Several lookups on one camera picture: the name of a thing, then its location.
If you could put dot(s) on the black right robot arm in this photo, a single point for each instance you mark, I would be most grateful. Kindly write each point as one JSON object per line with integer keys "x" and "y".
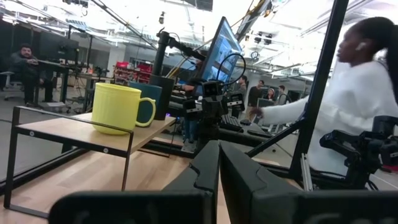
{"x": 357, "y": 146}

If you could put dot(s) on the large black cup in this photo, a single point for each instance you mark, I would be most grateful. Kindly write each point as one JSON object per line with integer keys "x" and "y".
{"x": 164, "y": 96}

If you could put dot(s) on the black device on stand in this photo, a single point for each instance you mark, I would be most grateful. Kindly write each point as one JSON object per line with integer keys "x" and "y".
{"x": 211, "y": 109}

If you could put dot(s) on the computer monitor with lit screen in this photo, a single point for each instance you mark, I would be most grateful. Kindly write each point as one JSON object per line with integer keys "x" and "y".
{"x": 222, "y": 53}

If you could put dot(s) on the black rig frame post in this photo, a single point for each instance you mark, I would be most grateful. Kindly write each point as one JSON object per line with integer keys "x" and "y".
{"x": 323, "y": 77}

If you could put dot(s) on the wooden shelf with black frame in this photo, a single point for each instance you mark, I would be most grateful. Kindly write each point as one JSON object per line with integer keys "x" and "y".
{"x": 77, "y": 132}

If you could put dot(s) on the teal blue cup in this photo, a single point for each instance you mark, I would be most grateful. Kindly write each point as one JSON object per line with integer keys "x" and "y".
{"x": 150, "y": 93}

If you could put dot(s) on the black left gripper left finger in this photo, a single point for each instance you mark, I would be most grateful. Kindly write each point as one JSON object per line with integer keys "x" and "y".
{"x": 140, "y": 208}

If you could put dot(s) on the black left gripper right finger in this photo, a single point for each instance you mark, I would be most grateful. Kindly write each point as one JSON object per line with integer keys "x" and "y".
{"x": 280, "y": 205}

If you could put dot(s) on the person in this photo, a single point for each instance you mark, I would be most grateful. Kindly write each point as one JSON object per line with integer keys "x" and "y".
{"x": 354, "y": 99}
{"x": 270, "y": 94}
{"x": 282, "y": 96}
{"x": 255, "y": 95}
{"x": 242, "y": 85}
{"x": 26, "y": 71}

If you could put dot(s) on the black keyboard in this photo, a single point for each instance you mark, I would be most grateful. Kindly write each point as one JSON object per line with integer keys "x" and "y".
{"x": 231, "y": 123}

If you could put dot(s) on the dark background desk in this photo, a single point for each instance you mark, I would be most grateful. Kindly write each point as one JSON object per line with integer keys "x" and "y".
{"x": 59, "y": 67}

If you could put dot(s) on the red storage bins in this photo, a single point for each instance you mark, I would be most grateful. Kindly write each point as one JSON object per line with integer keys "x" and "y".
{"x": 133, "y": 71}

